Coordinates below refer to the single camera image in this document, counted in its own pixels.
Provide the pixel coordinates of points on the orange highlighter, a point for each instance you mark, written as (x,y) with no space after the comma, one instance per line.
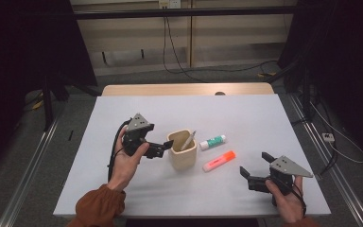
(219,161)

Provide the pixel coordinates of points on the small black floor strip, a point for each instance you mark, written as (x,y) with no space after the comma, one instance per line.
(71,135)

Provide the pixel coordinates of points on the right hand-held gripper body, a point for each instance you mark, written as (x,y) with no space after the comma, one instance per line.
(285,167)

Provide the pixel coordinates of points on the white wall socket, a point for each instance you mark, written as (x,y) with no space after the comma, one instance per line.
(170,3)

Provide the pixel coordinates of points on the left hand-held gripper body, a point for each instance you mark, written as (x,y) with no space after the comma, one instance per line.
(135,138)

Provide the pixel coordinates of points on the white power plug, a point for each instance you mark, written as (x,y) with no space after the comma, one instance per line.
(328,137)

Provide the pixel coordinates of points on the person's right hand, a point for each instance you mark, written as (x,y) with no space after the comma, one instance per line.
(288,206)

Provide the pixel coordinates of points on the black horizontal bar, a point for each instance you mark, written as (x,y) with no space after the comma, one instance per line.
(186,12)

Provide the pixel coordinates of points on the dark table grommet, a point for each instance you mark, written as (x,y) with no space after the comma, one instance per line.
(220,93)

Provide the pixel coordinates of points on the dark curtain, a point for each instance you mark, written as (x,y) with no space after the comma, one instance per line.
(19,63)
(343,63)

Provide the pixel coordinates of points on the black metal stand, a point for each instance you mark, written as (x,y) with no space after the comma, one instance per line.
(307,91)
(47,104)

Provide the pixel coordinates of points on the silver pen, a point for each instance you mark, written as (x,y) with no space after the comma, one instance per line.
(189,139)

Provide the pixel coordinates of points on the person's left hand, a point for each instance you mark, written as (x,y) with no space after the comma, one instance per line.
(124,167)

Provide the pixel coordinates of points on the white and green glue stick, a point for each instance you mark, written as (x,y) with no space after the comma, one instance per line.
(213,142)

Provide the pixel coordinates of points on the beige square cup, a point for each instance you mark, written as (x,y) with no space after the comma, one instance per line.
(182,159)

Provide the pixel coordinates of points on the metal floor rail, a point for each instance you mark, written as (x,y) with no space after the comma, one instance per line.
(337,176)
(28,173)

